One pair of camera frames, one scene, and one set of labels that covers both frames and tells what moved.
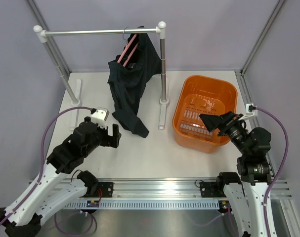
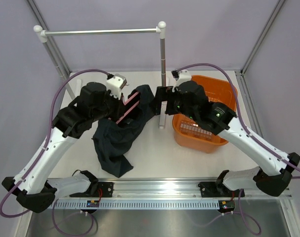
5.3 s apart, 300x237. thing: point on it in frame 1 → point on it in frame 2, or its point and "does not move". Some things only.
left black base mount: (104, 189) does not move
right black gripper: (227, 121) → (165, 94)
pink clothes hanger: (126, 49) → (125, 102)
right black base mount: (210, 189) does not move
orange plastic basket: (194, 95) does not move
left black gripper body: (102, 138) → (111, 106)
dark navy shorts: (127, 75) → (111, 138)
